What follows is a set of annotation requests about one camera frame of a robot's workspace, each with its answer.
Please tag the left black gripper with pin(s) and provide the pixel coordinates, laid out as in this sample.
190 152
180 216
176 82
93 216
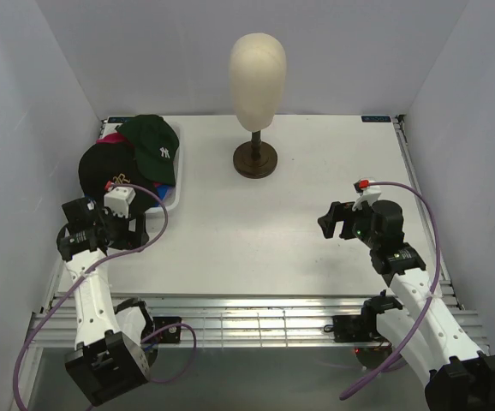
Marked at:
129 239

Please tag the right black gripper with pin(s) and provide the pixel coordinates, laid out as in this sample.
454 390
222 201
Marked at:
339 211

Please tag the black cap gold logo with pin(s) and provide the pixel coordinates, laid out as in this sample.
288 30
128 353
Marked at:
115 163

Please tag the pink perforated cap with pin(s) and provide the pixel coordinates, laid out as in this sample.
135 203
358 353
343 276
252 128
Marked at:
113 138

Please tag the green NY baseball cap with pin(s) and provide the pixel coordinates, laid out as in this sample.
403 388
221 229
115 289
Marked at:
155 145

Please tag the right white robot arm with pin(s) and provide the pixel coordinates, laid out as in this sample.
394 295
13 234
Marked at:
454 371

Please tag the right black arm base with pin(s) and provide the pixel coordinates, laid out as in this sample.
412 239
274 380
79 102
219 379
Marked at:
346 328

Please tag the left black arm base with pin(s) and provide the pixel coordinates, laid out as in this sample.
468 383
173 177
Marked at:
170 335

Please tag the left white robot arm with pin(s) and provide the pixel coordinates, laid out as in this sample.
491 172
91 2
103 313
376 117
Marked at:
108 359

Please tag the blue perforated cap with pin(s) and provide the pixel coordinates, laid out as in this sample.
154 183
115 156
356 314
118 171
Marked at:
161 188

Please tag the wooden mannequin head stand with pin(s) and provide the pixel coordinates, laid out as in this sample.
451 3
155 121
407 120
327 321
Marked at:
257 73

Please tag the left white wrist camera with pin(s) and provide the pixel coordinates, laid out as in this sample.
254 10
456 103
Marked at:
118 200

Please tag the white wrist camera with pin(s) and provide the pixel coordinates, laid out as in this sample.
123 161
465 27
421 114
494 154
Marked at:
368 190
118 200

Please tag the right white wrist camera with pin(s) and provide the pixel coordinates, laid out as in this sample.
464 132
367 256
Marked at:
368 190

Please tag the aluminium frame rails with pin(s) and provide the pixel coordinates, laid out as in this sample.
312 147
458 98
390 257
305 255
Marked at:
244 261

